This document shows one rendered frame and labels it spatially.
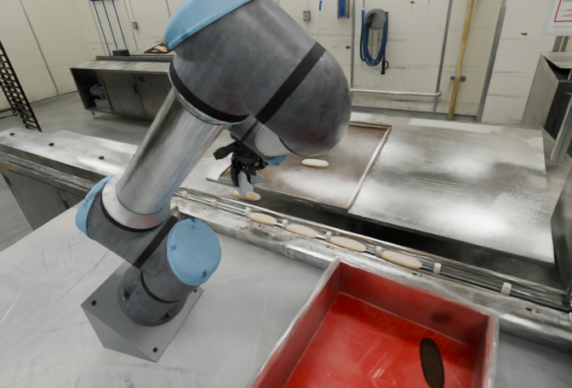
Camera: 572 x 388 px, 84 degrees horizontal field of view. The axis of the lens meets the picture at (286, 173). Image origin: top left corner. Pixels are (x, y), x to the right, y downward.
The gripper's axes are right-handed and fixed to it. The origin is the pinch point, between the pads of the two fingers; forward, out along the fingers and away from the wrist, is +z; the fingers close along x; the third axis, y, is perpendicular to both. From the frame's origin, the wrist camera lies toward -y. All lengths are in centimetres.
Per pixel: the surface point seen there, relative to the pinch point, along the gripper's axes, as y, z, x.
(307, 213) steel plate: 15.3, 11.9, 11.3
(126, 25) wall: -547, -27, 373
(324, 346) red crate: 38.8, 11.2, -29.1
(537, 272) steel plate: 77, 12, 12
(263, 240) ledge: 11.8, 8.1, -9.7
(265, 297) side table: 21.1, 11.7, -23.6
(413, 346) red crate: 54, 11, -21
